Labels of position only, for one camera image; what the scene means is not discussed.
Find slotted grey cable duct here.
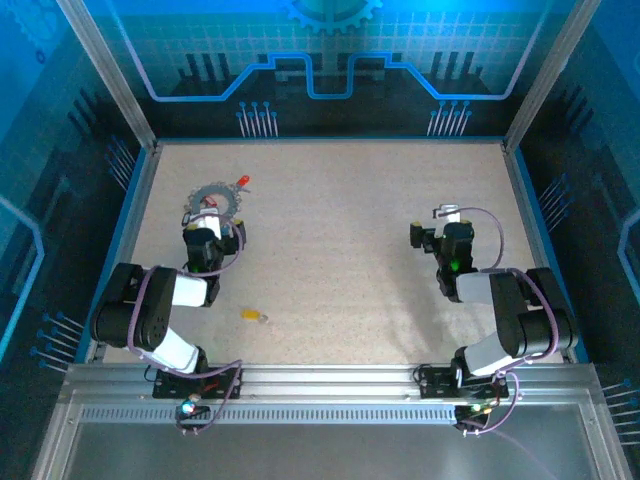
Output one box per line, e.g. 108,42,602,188
79,405,464,426

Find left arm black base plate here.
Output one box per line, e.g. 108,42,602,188
152,367,245,400

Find aluminium frame post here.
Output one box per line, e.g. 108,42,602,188
55,0,162,151
501,0,601,154

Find aluminium side rail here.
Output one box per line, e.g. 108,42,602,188
501,141,581,362
82,142,162,364

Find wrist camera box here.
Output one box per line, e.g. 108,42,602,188
191,208,225,242
432,202,465,225

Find aluminium mounting rail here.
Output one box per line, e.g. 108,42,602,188
58,362,604,407

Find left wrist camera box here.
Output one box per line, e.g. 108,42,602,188
191,208,225,242

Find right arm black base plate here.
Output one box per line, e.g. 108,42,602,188
414,366,524,400

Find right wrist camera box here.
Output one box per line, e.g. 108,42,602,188
432,202,465,225

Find silver chain keyring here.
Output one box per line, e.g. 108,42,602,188
185,180,245,217

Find small circuit board with LED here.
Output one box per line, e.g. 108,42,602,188
174,393,212,435
453,399,496,437

